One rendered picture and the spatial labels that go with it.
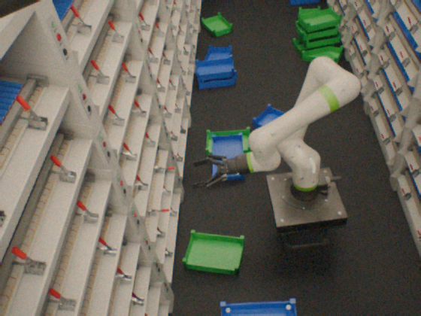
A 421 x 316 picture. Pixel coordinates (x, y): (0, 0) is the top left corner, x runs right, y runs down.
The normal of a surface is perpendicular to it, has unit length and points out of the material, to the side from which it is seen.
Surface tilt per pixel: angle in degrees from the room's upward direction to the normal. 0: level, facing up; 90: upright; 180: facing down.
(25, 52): 90
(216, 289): 0
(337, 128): 0
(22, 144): 18
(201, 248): 0
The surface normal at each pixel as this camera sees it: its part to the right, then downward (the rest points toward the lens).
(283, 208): -0.12, -0.72
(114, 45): 0.21, -0.68
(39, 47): -0.02, 0.72
